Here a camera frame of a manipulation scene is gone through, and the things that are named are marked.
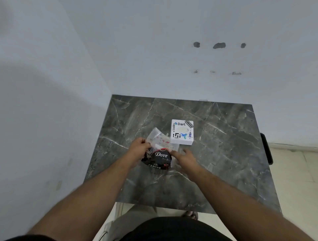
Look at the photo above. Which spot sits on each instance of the person's right hand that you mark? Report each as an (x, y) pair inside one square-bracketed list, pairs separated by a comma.
[(188, 161)]

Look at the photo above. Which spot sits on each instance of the person's left hand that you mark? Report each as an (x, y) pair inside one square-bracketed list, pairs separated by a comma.
[(138, 149)]

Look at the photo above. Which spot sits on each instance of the person's right thumb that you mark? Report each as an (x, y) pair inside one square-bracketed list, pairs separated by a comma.
[(176, 155)]

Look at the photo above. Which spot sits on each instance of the person's left fingers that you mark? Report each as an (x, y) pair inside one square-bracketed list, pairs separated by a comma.
[(145, 144)]

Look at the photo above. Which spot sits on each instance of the clear plastic bag red print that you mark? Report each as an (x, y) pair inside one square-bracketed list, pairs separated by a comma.
[(160, 137)]

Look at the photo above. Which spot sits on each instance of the dark brown soap packet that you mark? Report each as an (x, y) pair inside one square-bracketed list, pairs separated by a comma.
[(159, 159)]

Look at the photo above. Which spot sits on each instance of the person's left forearm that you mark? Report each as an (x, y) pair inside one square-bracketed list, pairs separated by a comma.
[(87, 193)]

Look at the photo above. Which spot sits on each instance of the person's right forearm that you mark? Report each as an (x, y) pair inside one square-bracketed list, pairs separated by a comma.
[(248, 206)]

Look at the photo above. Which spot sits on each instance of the white box with stickers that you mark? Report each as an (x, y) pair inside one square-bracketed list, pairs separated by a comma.
[(182, 132)]

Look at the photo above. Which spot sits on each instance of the person's foot in sandal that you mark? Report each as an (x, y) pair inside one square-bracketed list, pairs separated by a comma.
[(190, 215)]

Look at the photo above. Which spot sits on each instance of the white table leg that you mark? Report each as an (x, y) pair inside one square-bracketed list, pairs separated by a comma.
[(119, 209)]

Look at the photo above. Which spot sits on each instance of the person's black shirt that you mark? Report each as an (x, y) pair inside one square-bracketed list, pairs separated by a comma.
[(174, 229)]

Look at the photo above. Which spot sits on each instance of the black chair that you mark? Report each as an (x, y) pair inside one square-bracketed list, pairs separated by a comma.
[(267, 149)]

